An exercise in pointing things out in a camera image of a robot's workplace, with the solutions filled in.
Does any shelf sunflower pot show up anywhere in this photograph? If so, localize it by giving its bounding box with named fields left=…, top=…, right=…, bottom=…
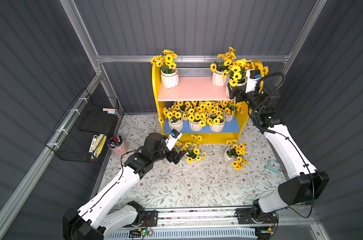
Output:
left=222, top=101, right=243, bottom=122
left=210, top=47, right=236, bottom=87
left=226, top=59, right=269, bottom=95
left=150, top=49, right=180, bottom=89
left=206, top=105, right=225, bottom=133
left=187, top=102, right=207, bottom=132
left=158, top=102, right=184, bottom=132
left=181, top=135, right=206, bottom=163

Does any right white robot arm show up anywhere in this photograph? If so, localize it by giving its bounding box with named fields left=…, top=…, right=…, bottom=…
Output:
left=226, top=86, right=329, bottom=224

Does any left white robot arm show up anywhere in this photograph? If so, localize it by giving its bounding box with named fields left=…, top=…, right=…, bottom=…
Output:
left=63, top=129, right=186, bottom=240

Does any yellow wooden shelf unit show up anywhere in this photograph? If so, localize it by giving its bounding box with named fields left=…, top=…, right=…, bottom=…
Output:
left=152, top=65, right=248, bottom=144

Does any pink metal pen bucket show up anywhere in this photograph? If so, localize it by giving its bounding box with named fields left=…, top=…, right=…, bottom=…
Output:
left=107, top=136, right=128, bottom=158

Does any white mesh desk organizer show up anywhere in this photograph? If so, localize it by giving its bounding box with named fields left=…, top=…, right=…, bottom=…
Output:
left=177, top=62, right=212, bottom=77

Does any yellow marker in basket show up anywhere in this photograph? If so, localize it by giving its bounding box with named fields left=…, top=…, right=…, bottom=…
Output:
left=92, top=134, right=107, bottom=160

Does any small teal alarm clock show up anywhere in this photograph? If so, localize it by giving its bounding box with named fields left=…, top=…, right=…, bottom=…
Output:
left=266, top=160, right=281, bottom=174

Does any white marker in basket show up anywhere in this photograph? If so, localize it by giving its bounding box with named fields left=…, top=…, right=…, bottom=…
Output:
left=87, top=135, right=98, bottom=161

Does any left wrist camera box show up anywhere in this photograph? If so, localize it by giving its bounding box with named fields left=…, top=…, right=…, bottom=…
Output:
left=165, top=129, right=182, bottom=151

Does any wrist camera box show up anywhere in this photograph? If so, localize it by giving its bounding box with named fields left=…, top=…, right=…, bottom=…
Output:
left=245, top=69, right=261, bottom=93
left=165, top=129, right=182, bottom=151

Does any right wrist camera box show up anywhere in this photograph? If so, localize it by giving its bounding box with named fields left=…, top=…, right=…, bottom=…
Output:
left=245, top=69, right=261, bottom=93

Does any black wire wall basket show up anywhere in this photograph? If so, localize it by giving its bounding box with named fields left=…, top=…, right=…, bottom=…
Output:
left=46, top=90, right=120, bottom=164

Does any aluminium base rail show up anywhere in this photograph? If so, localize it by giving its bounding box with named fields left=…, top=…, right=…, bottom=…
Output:
left=106, top=205, right=329, bottom=240

